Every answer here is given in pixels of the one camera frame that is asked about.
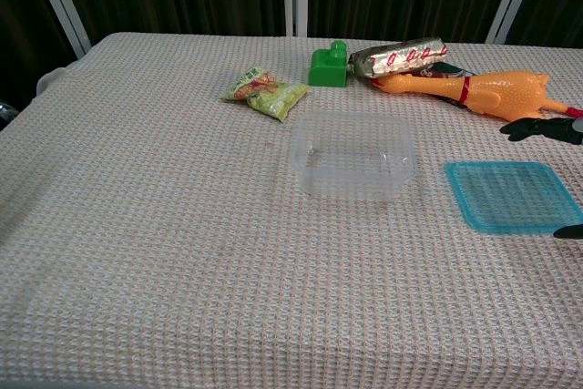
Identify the beige waffle tablecloth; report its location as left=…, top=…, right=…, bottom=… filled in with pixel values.
left=0, top=32, right=583, bottom=389

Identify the green snack bag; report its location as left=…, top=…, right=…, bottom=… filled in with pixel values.
left=220, top=64, right=311, bottom=124

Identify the silver snack bar wrapper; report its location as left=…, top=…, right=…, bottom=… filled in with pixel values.
left=348, top=36, right=448, bottom=79

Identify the green toy block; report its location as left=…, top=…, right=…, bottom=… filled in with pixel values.
left=308, top=40, right=350, bottom=88

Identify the clear plastic container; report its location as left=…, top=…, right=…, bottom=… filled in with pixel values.
left=291, top=110, right=416, bottom=202

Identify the orange rubber chicken toy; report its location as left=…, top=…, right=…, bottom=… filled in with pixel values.
left=371, top=68, right=583, bottom=122

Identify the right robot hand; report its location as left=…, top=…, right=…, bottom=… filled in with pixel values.
left=499, top=118, right=583, bottom=240

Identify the blue translucent plastic lid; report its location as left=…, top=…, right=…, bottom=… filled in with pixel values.
left=444, top=159, right=583, bottom=236

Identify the dark snack packet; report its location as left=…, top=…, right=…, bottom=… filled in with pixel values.
left=416, top=60, right=477, bottom=110

